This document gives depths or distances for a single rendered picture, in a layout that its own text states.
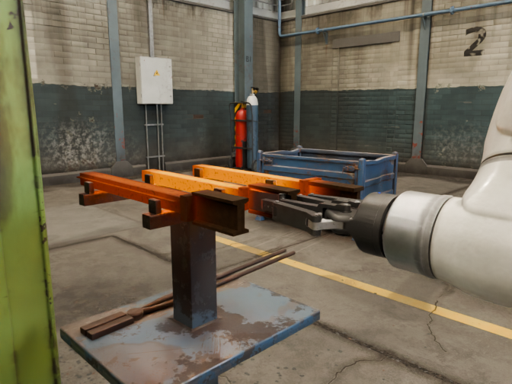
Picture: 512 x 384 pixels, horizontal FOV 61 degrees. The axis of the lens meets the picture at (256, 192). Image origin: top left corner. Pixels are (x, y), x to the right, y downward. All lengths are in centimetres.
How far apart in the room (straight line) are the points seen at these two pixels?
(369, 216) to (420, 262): 7
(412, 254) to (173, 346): 46
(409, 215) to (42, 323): 86
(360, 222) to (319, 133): 871
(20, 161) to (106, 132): 644
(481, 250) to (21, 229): 87
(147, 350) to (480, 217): 56
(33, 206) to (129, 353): 41
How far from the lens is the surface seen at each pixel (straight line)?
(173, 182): 82
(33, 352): 114
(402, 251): 49
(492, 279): 45
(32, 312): 110
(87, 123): 731
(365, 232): 51
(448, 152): 792
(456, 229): 46
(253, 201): 66
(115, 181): 75
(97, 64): 743
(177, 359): 76
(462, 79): 786
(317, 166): 404
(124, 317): 89
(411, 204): 49
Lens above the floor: 114
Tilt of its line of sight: 11 degrees down
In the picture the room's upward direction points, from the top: straight up
